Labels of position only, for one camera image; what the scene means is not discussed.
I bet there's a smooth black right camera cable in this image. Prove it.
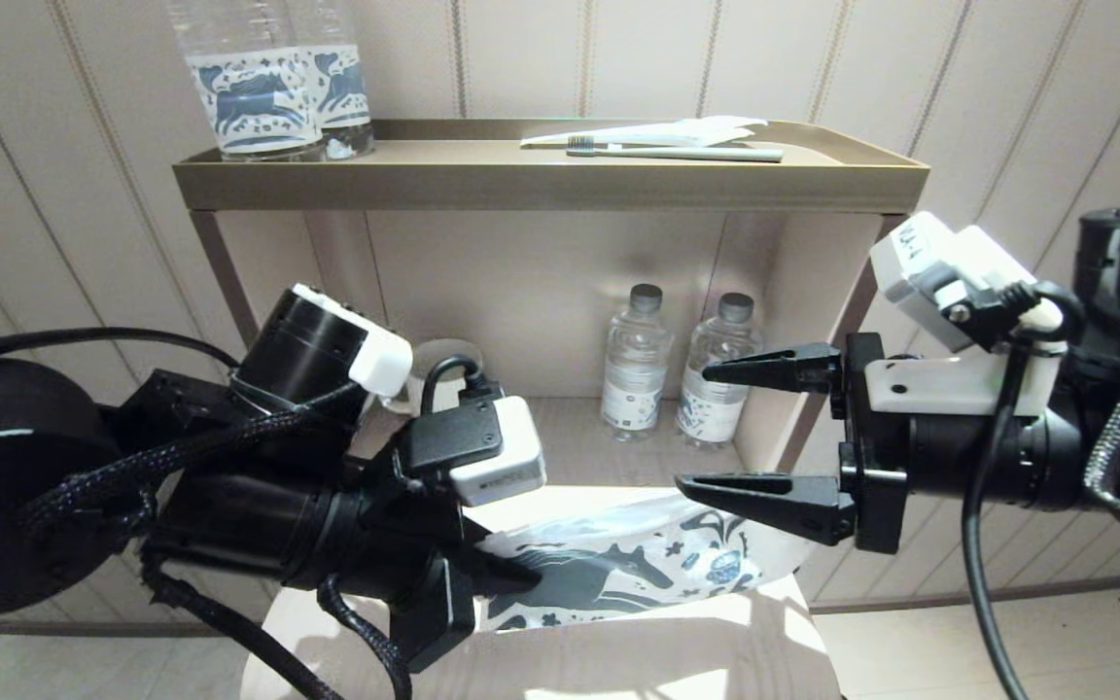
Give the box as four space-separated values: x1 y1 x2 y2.
961 282 1092 700

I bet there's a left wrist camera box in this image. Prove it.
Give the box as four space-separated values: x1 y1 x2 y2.
448 396 548 508

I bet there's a small clear water bottle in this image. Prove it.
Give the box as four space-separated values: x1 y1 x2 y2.
601 284 675 443
677 292 765 450

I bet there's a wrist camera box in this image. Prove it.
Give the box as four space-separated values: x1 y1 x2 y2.
869 212 1057 353
448 396 548 508

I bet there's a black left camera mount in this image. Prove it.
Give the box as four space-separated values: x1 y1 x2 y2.
366 389 510 547

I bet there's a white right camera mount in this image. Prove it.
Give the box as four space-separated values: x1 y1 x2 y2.
863 326 1071 417

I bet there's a white paper wrapper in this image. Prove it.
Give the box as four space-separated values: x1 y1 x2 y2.
521 116 770 149

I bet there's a smooth black left camera cable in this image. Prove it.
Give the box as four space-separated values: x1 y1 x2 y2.
0 328 500 416

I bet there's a grey toothbrush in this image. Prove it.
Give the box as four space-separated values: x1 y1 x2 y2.
568 136 785 163

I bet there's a smooth black camera cable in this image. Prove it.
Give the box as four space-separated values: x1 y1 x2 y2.
0 328 500 416
961 282 1092 700

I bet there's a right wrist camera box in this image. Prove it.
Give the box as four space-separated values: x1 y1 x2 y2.
869 212 1057 353

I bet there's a white blue horse-print bag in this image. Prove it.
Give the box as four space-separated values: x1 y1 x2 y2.
477 489 816 633

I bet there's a braided left arm cable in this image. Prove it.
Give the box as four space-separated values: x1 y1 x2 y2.
20 384 415 700

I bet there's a large blue-label water bottle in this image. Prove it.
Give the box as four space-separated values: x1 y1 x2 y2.
168 0 326 162
288 0 374 158

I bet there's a beige open shelf cabinet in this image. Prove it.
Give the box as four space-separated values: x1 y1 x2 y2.
189 209 911 487

